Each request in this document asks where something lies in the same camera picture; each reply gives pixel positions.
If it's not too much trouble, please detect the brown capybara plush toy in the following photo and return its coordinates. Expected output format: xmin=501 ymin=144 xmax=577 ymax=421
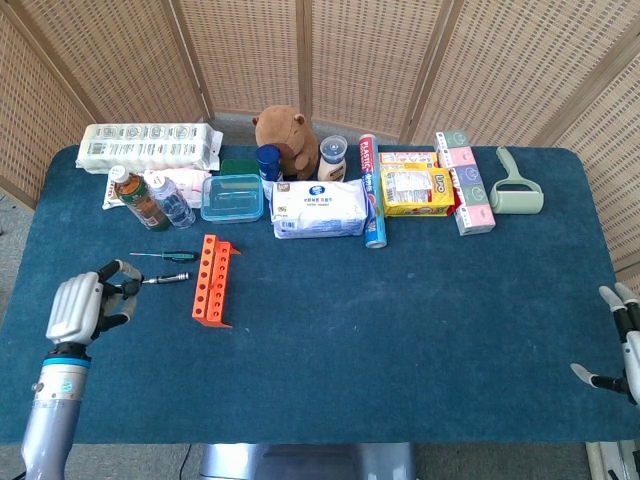
xmin=252 ymin=104 xmax=321 ymax=181

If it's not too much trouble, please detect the pink green tissue box stack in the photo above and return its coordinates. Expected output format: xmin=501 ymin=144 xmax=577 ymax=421
xmin=433 ymin=130 xmax=497 ymax=237

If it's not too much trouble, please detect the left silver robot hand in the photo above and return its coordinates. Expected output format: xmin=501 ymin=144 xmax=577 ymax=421
xmin=45 ymin=258 xmax=145 ymax=346

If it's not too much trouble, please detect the yellow white carton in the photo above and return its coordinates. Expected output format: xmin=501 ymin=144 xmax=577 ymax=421
xmin=378 ymin=151 xmax=440 ymax=171

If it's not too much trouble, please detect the plastic wrap roll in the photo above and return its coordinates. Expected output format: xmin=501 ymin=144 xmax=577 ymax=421
xmin=357 ymin=133 xmax=389 ymax=250

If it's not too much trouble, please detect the wicker folding screen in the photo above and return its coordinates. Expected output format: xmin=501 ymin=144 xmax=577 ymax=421
xmin=0 ymin=0 xmax=640 ymax=296

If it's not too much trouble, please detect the orange plastic tool rack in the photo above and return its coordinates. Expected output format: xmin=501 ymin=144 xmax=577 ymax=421
xmin=191 ymin=233 xmax=242 ymax=330

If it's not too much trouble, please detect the blue spray can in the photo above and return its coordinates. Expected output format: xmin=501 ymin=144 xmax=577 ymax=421
xmin=255 ymin=143 xmax=284 ymax=184

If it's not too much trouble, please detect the green tea bottle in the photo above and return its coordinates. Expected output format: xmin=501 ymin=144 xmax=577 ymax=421
xmin=109 ymin=165 xmax=171 ymax=233

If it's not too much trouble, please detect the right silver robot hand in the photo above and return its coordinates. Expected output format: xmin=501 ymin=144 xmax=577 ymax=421
xmin=569 ymin=282 xmax=640 ymax=406

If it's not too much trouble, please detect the yellow snack bag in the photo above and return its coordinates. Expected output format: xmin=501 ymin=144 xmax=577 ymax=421
xmin=380 ymin=167 xmax=456 ymax=219

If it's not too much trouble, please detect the white bottle clear cap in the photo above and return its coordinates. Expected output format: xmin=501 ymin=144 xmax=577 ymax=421
xmin=317 ymin=134 xmax=349 ymax=184

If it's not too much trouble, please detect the white tissue roll pack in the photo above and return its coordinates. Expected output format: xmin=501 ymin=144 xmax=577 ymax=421
xmin=75 ymin=122 xmax=224 ymax=175

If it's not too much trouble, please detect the white metal frame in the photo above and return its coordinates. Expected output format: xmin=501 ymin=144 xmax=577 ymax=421
xmin=585 ymin=440 xmax=640 ymax=480

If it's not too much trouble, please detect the white blue wipes pack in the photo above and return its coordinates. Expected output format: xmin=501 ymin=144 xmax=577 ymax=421
xmin=269 ymin=178 xmax=371 ymax=240

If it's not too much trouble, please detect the dark green box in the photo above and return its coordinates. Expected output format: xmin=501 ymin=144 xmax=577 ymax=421
xmin=219 ymin=158 xmax=261 ymax=177

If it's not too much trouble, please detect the clear container blue lid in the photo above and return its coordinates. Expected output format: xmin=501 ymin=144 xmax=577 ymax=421
xmin=200 ymin=173 xmax=265 ymax=225

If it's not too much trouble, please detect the pale green lint roller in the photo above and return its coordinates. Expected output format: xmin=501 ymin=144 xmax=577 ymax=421
xmin=488 ymin=145 xmax=545 ymax=216

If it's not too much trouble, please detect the blue carpet table cover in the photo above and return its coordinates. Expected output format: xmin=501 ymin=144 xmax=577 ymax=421
xmin=0 ymin=144 xmax=640 ymax=446

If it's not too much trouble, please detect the pink white soft packet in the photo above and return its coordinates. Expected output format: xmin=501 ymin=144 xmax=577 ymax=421
xmin=102 ymin=168 xmax=214 ymax=211

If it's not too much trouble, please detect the black metal handle screwdriver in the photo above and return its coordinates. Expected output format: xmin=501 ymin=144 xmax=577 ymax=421
xmin=142 ymin=271 xmax=192 ymax=286

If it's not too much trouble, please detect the red packet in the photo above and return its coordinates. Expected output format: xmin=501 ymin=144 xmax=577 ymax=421
xmin=447 ymin=172 xmax=464 ymax=216

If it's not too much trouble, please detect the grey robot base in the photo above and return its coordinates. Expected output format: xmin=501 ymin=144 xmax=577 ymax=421
xmin=199 ymin=442 xmax=417 ymax=480

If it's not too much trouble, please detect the clear water bottle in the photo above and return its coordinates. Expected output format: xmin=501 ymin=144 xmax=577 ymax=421
xmin=144 ymin=172 xmax=197 ymax=230

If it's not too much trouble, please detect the thin small green screwdriver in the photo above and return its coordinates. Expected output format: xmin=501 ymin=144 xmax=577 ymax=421
xmin=129 ymin=250 xmax=200 ymax=262

